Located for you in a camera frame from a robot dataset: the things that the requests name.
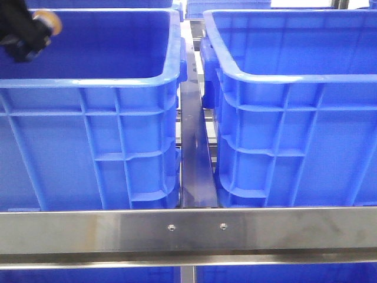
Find yellow mushroom push button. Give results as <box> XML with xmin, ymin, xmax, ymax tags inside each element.
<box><xmin>32</xmin><ymin>9</ymin><xmax>62</xmax><ymax>38</ymax></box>

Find stainless steel rack frame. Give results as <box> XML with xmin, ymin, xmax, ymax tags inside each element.
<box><xmin>1</xmin><ymin>19</ymin><xmax>376</xmax><ymax>282</ymax></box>

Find blue plastic crate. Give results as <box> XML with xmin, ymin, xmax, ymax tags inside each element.
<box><xmin>1</xmin><ymin>9</ymin><xmax>187</xmax><ymax>212</ymax></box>
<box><xmin>201</xmin><ymin>9</ymin><xmax>376</xmax><ymax>208</ymax></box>

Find blue crate back middle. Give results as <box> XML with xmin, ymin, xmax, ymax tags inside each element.
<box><xmin>186</xmin><ymin>0</ymin><xmax>272</xmax><ymax>19</ymax></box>

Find blue plastic crate right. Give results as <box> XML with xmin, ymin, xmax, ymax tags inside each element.
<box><xmin>201</xmin><ymin>9</ymin><xmax>376</xmax><ymax>208</ymax></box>

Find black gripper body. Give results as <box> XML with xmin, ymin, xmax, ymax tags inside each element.
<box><xmin>1</xmin><ymin>1</ymin><xmax>52</xmax><ymax>62</ymax></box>

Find blue plastic crate left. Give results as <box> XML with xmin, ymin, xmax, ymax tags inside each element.
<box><xmin>1</xmin><ymin>9</ymin><xmax>187</xmax><ymax>212</ymax></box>

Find blue crate back left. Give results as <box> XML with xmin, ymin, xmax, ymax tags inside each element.
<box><xmin>25</xmin><ymin>0</ymin><xmax>184</xmax><ymax>22</ymax></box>

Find blue crate lower left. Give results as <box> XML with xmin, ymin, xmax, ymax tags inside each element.
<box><xmin>1</xmin><ymin>267</ymin><xmax>180</xmax><ymax>282</ymax></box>

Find blue crate lower right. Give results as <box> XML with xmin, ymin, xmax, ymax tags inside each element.
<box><xmin>197</xmin><ymin>263</ymin><xmax>376</xmax><ymax>282</ymax></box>

